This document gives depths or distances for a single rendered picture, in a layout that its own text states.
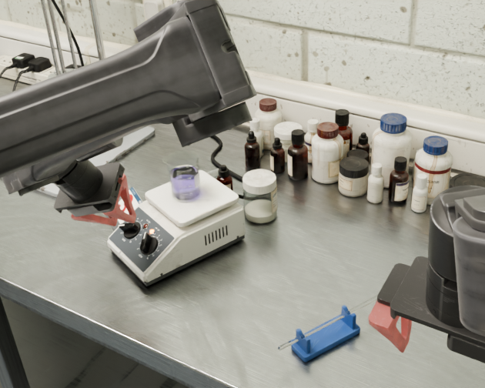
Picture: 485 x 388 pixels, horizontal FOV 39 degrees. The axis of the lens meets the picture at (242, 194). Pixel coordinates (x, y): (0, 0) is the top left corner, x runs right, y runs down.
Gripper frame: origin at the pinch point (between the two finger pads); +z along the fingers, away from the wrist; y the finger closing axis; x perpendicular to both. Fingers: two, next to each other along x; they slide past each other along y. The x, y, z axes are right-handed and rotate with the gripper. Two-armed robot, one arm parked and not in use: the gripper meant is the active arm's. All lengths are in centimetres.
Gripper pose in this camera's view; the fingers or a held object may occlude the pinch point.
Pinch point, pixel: (122, 218)
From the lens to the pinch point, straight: 105.9
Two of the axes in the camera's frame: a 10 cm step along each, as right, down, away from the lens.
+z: 4.4, 5.4, 7.2
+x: -1.3, 8.3, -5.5
